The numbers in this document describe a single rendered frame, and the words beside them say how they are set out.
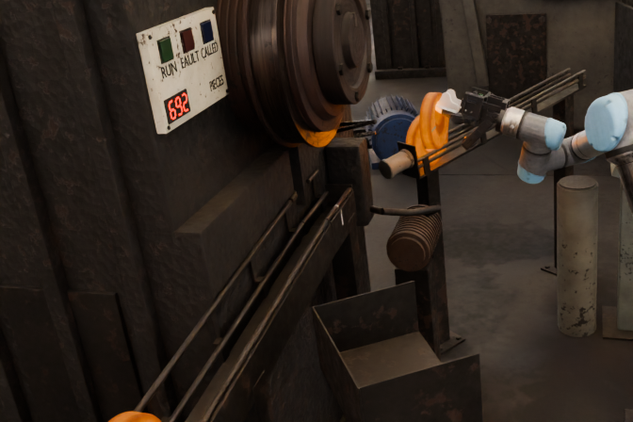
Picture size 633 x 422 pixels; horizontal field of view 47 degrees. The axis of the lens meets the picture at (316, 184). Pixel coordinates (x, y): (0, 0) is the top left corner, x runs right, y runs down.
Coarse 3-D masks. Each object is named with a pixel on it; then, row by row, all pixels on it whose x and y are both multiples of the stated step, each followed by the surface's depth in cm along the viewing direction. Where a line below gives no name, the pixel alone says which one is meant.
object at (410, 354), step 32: (384, 288) 137; (320, 320) 129; (352, 320) 137; (384, 320) 139; (416, 320) 141; (320, 352) 135; (352, 352) 138; (384, 352) 137; (416, 352) 136; (352, 384) 113; (384, 384) 111; (416, 384) 113; (448, 384) 115; (480, 384) 117; (352, 416) 119; (384, 416) 113; (416, 416) 115; (448, 416) 117; (480, 416) 119
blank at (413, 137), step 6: (414, 120) 214; (414, 126) 212; (408, 132) 213; (414, 132) 212; (408, 138) 213; (414, 138) 212; (420, 138) 213; (414, 144) 212; (420, 144) 214; (420, 150) 214; (426, 150) 216; (432, 150) 218; (444, 150) 221; (432, 156) 218; (420, 162) 215; (432, 162) 219
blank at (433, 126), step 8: (432, 96) 198; (440, 96) 201; (424, 104) 197; (432, 104) 196; (424, 112) 196; (432, 112) 196; (424, 120) 196; (432, 120) 196; (440, 120) 203; (448, 120) 208; (424, 128) 196; (432, 128) 197; (440, 128) 202; (424, 136) 197; (432, 136) 197; (440, 136) 202; (424, 144) 200; (432, 144) 198; (440, 144) 203
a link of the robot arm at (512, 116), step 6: (510, 108) 190; (516, 108) 190; (510, 114) 188; (516, 114) 188; (522, 114) 188; (504, 120) 189; (510, 120) 188; (516, 120) 187; (504, 126) 189; (510, 126) 188; (516, 126) 187; (504, 132) 190; (510, 132) 189
